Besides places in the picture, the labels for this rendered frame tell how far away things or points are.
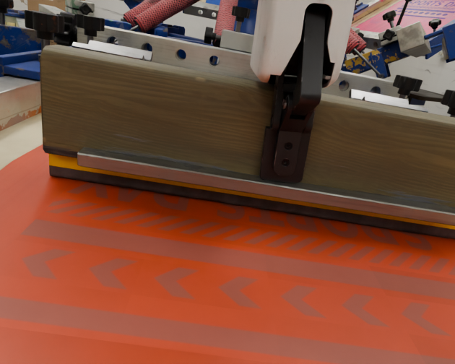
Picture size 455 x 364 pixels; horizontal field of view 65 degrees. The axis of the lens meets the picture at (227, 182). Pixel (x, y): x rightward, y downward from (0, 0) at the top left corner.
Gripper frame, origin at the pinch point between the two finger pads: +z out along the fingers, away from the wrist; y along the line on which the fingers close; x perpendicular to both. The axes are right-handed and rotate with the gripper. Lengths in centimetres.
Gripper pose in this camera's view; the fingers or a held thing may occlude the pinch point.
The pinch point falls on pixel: (280, 146)
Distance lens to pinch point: 28.1
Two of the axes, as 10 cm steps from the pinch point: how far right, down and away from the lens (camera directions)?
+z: -0.9, 9.1, 4.0
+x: 10.0, 0.8, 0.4
